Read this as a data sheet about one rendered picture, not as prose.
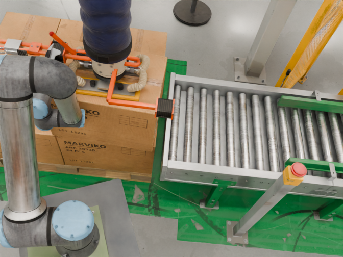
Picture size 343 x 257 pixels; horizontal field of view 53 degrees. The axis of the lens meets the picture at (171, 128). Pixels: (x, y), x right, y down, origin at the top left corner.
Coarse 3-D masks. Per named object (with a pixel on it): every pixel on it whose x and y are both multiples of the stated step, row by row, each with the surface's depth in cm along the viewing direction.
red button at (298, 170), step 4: (292, 164) 155; (296, 164) 154; (300, 164) 155; (292, 168) 154; (296, 168) 153; (300, 168) 153; (304, 168) 154; (292, 172) 153; (296, 172) 152; (300, 172) 152; (304, 172) 153; (300, 176) 152
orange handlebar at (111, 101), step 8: (0, 40) 168; (24, 48) 167; (32, 48) 167; (40, 48) 170; (72, 48) 170; (72, 56) 168; (80, 56) 168; (128, 56) 171; (128, 64) 169; (136, 64) 169; (112, 72) 165; (112, 80) 162; (112, 88) 160; (112, 104) 157; (120, 104) 156; (128, 104) 156; (136, 104) 156; (144, 104) 157; (152, 104) 157
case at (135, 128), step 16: (160, 64) 190; (128, 80) 182; (160, 80) 184; (80, 96) 173; (96, 96) 174; (144, 96) 177; (160, 96) 185; (96, 112) 178; (112, 112) 176; (128, 112) 174; (144, 112) 172; (64, 128) 196; (80, 128) 194; (96, 128) 192; (112, 128) 189; (128, 128) 187; (144, 128) 185; (112, 144) 204; (128, 144) 202; (144, 144) 199
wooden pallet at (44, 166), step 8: (0, 160) 240; (40, 168) 248; (48, 168) 249; (56, 168) 249; (64, 168) 243; (72, 168) 242; (80, 168) 251; (88, 168) 240; (96, 168) 240; (152, 168) 244; (96, 176) 251; (104, 176) 250; (112, 176) 251; (120, 176) 251; (128, 176) 252; (136, 176) 246; (144, 176) 245
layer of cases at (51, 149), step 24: (24, 24) 249; (48, 24) 252; (72, 24) 254; (144, 48) 250; (0, 144) 219; (48, 144) 215; (72, 144) 212; (96, 144) 210; (120, 168) 237; (144, 168) 234
